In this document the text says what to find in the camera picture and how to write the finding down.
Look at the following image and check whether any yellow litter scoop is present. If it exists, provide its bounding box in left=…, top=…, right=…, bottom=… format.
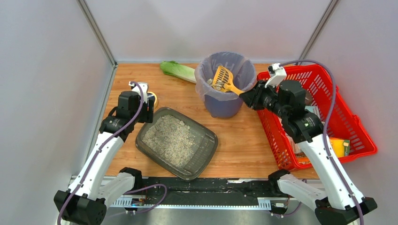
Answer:
left=211, top=65, right=243, bottom=96

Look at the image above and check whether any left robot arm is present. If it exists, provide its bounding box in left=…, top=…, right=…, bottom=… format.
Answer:
left=54, top=90, right=154, bottom=225

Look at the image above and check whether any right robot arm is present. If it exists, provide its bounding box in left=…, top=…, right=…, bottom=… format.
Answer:
left=239, top=80, right=377, bottom=225

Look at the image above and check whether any grey transparent litter box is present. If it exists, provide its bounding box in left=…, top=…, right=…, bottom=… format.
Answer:
left=135, top=107, right=218, bottom=180

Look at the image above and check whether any teal small box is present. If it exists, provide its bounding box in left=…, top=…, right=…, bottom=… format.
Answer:
left=305, top=105, right=321, bottom=119

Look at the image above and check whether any translucent bin liner bag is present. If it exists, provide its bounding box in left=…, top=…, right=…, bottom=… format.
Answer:
left=194, top=51, right=256, bottom=101

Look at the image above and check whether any yellow round sponge tin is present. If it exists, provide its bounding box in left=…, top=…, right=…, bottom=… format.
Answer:
left=147, top=91, right=158, bottom=109

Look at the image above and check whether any blue trash bin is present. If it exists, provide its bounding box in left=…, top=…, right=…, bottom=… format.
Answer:
left=204, top=92, right=243, bottom=118

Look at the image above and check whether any brown round disc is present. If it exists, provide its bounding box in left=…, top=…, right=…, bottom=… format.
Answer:
left=305, top=90, right=314, bottom=105

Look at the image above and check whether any green napa cabbage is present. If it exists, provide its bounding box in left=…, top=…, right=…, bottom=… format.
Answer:
left=160, top=61, right=197, bottom=83

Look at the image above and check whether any pink white packet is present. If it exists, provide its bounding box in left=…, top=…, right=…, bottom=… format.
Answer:
left=287, top=135, right=302, bottom=154

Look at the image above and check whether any red plastic basket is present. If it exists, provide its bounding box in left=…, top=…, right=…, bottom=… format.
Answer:
left=257, top=64, right=378, bottom=171

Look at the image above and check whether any yellow orange sponge pack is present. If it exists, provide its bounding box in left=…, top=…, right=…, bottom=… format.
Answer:
left=329, top=137, right=350, bottom=158

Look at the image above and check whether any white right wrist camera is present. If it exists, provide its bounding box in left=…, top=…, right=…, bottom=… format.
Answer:
left=265, top=63, right=287, bottom=87

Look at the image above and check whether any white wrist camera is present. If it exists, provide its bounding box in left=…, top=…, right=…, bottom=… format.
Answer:
left=129, top=81, right=148, bottom=103
left=265, top=63, right=287, bottom=87

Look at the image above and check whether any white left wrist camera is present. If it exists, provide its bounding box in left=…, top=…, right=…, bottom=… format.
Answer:
left=129, top=81, right=148, bottom=103

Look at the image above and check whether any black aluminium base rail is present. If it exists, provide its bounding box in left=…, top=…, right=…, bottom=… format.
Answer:
left=63, top=175, right=351, bottom=215

